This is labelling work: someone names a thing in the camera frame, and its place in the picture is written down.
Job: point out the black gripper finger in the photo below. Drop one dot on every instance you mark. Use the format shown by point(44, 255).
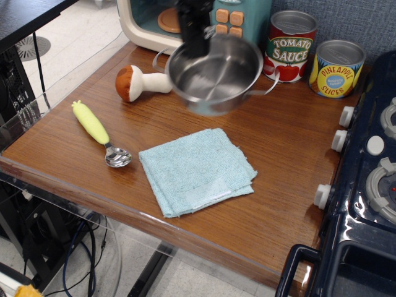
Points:
point(195, 26)

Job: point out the stainless steel pan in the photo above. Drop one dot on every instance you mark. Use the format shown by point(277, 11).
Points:
point(215, 84)

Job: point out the light blue folded towel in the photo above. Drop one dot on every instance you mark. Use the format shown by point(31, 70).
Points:
point(196, 171)

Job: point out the teal toy microwave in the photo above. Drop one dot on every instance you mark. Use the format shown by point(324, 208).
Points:
point(154, 24)

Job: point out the plush brown mushroom toy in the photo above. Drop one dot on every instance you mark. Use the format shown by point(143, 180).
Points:
point(131, 82)

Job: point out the tomato sauce can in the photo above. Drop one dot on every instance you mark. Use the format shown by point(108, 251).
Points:
point(291, 37)

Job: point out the pineapple slices can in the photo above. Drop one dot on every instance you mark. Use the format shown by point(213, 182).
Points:
point(336, 68)

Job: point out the black desk at left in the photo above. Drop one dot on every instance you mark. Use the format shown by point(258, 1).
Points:
point(21, 18)

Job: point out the white stove knob top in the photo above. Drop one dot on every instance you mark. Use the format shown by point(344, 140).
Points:
point(346, 116)

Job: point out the white stove knob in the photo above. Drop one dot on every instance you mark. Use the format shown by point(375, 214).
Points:
point(346, 116)
point(322, 195)
point(339, 140)

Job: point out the white stove knob middle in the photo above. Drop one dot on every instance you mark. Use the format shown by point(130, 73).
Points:
point(339, 140)

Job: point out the white stove knob bottom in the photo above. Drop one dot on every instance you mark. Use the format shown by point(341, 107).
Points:
point(322, 195)

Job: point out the dark blue toy stove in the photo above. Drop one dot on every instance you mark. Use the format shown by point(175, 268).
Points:
point(356, 255)

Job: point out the yellow sponge at corner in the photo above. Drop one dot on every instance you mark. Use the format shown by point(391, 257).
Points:
point(27, 291)

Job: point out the spoon with yellow handle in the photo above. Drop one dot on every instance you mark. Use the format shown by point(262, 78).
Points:
point(114, 157)

